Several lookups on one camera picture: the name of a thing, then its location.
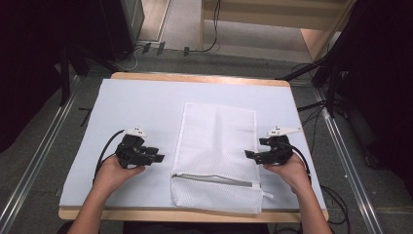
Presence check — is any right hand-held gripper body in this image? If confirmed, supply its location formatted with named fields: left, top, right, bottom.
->
left=258, top=125, right=303, bottom=166

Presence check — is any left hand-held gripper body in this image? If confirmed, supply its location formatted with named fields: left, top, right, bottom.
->
left=114, top=127, right=148, bottom=170

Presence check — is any person's right hand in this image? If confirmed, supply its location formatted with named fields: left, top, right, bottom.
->
left=262, top=151, right=313, bottom=195

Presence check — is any person's left hand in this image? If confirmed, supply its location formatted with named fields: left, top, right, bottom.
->
left=93, top=154, right=146, bottom=197

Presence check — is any white mesh laundry bag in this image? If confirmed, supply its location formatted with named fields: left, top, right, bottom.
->
left=170, top=101, right=275, bottom=215

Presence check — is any white table mat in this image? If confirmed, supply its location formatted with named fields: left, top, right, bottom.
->
left=58, top=78, right=327, bottom=211

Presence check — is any wooden table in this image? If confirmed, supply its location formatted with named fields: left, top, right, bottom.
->
left=57, top=71, right=330, bottom=224

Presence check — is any black metal stand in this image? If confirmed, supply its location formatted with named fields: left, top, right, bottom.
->
left=275, top=48, right=344, bottom=119

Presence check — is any dark curtain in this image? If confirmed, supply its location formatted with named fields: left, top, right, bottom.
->
left=330, top=0, right=413, bottom=199
left=0, top=0, right=104, bottom=154

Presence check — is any black cabinet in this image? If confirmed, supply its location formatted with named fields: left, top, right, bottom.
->
left=98, top=0, right=146, bottom=63

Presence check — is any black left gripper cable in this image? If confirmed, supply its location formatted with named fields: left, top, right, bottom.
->
left=93, top=129, right=127, bottom=185

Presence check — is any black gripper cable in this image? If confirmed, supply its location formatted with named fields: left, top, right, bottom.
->
left=93, top=129, right=127, bottom=185
left=285, top=141, right=314, bottom=183

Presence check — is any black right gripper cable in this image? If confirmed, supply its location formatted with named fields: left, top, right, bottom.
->
left=285, top=141, right=314, bottom=183

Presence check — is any metal floor rail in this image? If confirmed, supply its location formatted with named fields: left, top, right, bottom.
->
left=312, top=87, right=387, bottom=234
left=0, top=75, right=82, bottom=234

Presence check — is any black floor cable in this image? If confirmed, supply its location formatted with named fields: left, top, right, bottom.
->
left=319, top=184, right=353, bottom=234

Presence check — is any black hanging cable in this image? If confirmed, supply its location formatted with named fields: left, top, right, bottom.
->
left=188, top=0, right=222, bottom=55

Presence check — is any wooden shelf frame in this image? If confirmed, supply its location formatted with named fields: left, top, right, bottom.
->
left=199, top=0, right=358, bottom=62

